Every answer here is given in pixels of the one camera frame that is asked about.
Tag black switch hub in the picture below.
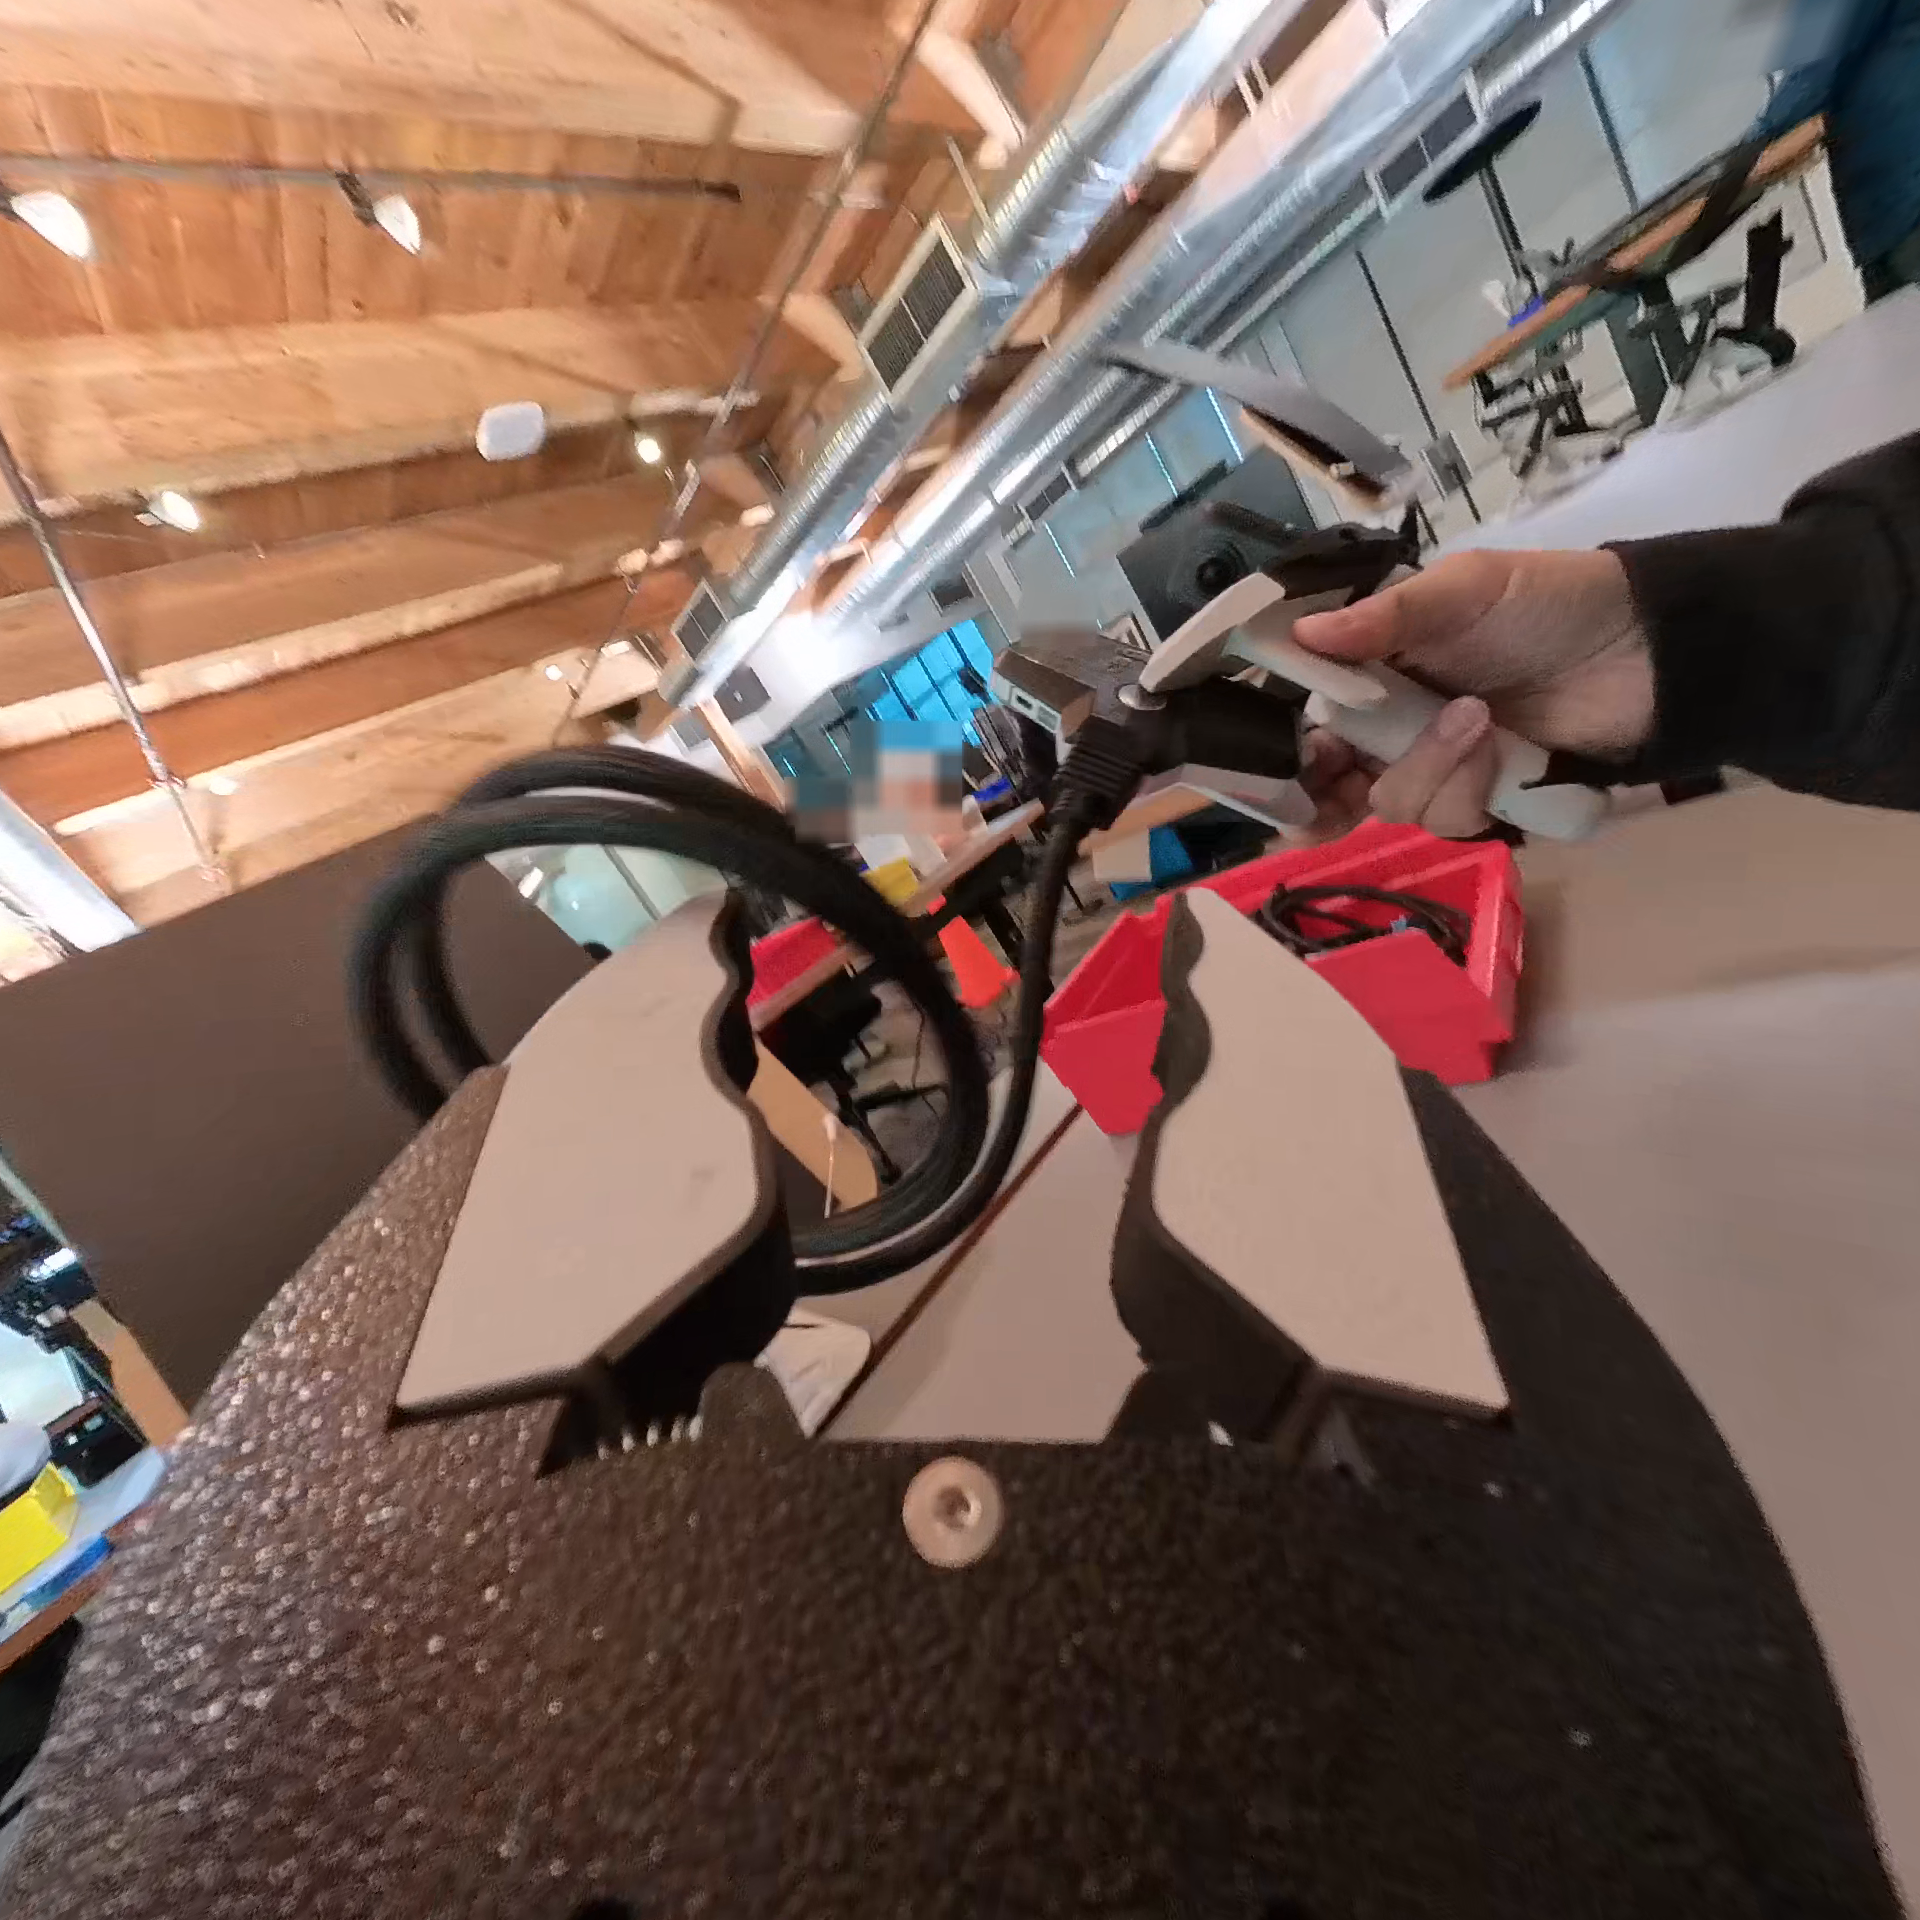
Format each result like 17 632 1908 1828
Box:
993 632 1311 835

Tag white air vent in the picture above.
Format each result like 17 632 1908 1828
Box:
859 221 981 396

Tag tilted wooden board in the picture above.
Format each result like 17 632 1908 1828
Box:
1101 336 1425 512

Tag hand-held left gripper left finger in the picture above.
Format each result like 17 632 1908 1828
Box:
393 895 793 1423

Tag thick black braided cable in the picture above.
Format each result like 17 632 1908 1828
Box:
347 747 1149 1295

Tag silver air duct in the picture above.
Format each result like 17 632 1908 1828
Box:
661 0 1624 706

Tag person's right forearm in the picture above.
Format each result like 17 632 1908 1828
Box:
1602 434 1920 816

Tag red bin with black divider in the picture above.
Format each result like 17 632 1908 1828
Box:
1040 822 1528 1135

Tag person's right hand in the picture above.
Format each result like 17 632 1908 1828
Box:
1289 544 1663 842

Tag black braided cable green plugs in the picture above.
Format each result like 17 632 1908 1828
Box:
1258 882 1475 970

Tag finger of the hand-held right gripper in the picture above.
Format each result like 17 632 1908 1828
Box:
1144 574 1299 696
1132 757 1322 837

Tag grey desk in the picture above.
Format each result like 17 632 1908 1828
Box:
816 779 1920 1920

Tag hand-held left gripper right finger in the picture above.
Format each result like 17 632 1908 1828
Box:
1112 888 1511 1445

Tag orange traffic cone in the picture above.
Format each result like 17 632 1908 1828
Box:
933 911 1020 1011

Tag small red bin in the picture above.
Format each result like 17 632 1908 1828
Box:
745 914 876 1011

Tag wooden standing desk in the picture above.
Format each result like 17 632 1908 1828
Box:
1443 111 1836 453

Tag black round pole lamp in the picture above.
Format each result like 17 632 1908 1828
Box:
1423 98 1547 294

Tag large grey table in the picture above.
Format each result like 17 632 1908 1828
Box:
1425 292 1920 557

